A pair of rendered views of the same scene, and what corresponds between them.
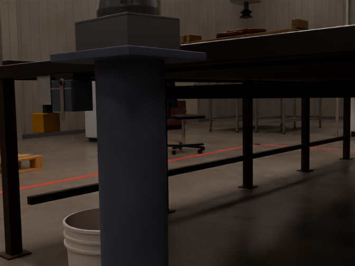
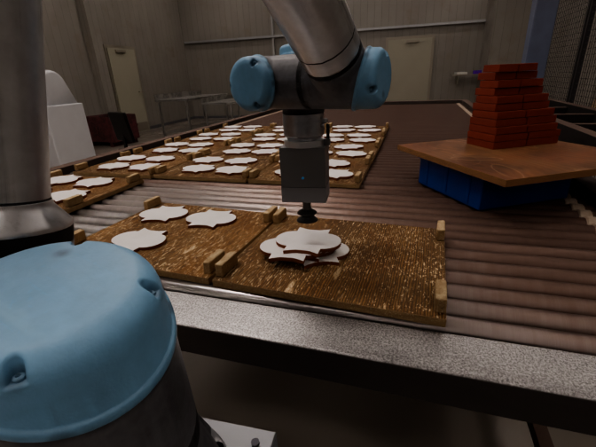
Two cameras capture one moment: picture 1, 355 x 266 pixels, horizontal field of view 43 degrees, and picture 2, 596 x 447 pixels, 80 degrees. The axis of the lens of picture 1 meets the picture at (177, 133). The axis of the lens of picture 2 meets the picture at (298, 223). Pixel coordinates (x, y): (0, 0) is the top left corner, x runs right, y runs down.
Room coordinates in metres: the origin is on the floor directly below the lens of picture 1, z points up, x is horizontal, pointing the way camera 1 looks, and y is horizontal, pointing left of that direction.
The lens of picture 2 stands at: (0.90, 0.07, 1.28)
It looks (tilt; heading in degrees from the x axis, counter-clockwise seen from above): 23 degrees down; 336
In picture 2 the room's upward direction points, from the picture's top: 3 degrees counter-clockwise
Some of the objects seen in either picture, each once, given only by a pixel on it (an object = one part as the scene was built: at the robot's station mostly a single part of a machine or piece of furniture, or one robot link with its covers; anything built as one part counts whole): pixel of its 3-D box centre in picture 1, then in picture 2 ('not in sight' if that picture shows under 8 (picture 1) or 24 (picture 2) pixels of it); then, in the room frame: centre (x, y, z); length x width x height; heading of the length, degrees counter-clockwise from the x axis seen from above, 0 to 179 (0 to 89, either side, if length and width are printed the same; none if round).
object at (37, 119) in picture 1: (45, 104); not in sight; (1.92, 0.55, 0.74); 0.09 x 0.08 x 0.24; 47
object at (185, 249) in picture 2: not in sight; (178, 233); (1.78, 0.00, 0.93); 0.41 x 0.35 x 0.02; 44
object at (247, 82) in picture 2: not in sight; (277, 82); (1.43, -0.15, 1.27); 0.11 x 0.11 x 0.08; 33
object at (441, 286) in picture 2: (299, 24); (440, 295); (1.24, -0.33, 0.95); 0.06 x 0.02 x 0.03; 135
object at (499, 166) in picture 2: not in sight; (511, 153); (1.62, -0.99, 1.03); 0.50 x 0.50 x 0.02; 79
